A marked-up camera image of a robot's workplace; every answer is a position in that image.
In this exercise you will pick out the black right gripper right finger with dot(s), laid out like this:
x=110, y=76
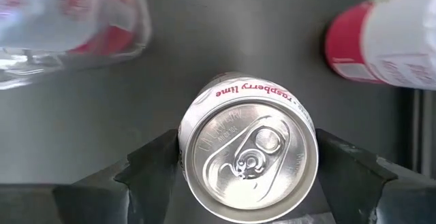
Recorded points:
x=354, y=190

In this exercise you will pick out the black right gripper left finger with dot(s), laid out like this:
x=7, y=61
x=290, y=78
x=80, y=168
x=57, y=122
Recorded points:
x=146, y=183

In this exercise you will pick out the pink white Spindrift can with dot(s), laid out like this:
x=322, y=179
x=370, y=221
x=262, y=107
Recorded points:
x=51, y=16
x=391, y=40
x=248, y=156

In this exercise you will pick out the clear plastic bin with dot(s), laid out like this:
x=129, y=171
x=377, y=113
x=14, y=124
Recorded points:
x=20, y=74

